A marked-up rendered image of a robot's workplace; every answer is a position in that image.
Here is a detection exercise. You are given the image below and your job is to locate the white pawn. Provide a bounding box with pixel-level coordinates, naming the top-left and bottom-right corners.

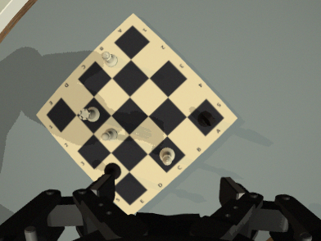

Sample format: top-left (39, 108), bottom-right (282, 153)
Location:
top-left (102, 52), bottom-right (118, 67)
top-left (102, 128), bottom-right (117, 141)

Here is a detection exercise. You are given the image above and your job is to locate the chessboard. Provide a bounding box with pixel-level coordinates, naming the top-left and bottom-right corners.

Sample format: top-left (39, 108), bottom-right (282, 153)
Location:
top-left (36, 14), bottom-right (237, 215)

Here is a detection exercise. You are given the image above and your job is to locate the white rook chess piece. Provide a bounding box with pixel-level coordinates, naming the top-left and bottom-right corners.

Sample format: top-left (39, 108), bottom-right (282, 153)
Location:
top-left (79, 107), bottom-right (100, 122)

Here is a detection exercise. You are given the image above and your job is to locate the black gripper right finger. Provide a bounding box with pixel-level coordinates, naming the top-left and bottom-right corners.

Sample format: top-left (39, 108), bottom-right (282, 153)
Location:
top-left (190, 177), bottom-right (321, 241)

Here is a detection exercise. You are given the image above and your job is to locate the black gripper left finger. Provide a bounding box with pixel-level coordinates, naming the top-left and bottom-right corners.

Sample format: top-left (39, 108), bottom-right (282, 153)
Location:
top-left (0, 175), bottom-right (148, 241)

